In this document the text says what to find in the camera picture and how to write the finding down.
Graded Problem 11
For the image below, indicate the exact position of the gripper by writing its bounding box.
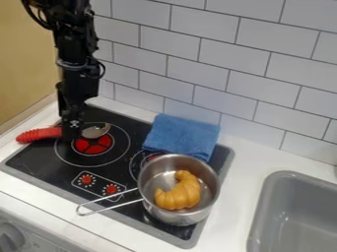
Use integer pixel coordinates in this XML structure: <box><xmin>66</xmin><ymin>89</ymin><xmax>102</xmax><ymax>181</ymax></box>
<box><xmin>55</xmin><ymin>59</ymin><xmax>103</xmax><ymax>143</ymax></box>

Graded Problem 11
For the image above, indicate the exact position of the red handled silver spoon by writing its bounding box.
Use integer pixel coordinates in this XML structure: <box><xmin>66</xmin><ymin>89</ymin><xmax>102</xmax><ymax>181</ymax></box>
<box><xmin>14</xmin><ymin>121</ymin><xmax>113</xmax><ymax>145</ymax></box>

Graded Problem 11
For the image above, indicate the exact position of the toy stove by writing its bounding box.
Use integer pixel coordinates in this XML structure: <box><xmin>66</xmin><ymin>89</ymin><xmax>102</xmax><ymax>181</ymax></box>
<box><xmin>0</xmin><ymin>103</ymin><xmax>236</xmax><ymax>250</ymax></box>

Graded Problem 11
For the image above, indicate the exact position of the blue cloth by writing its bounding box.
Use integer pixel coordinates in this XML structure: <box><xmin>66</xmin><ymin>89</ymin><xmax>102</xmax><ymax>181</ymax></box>
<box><xmin>140</xmin><ymin>112</ymin><xmax>223</xmax><ymax>163</ymax></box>

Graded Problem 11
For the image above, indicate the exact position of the silver pot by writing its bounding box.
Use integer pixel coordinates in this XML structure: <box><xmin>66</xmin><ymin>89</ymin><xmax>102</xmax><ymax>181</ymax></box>
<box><xmin>75</xmin><ymin>153</ymin><xmax>222</xmax><ymax>227</ymax></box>

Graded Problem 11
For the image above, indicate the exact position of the toy croissant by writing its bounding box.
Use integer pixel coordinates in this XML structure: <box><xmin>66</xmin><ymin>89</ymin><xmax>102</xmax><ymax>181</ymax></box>
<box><xmin>152</xmin><ymin>169</ymin><xmax>203</xmax><ymax>212</ymax></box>

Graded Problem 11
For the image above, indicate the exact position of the toy sink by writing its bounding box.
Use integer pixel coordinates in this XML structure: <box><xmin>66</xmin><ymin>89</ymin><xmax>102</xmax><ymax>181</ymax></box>
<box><xmin>244</xmin><ymin>169</ymin><xmax>337</xmax><ymax>252</ymax></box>

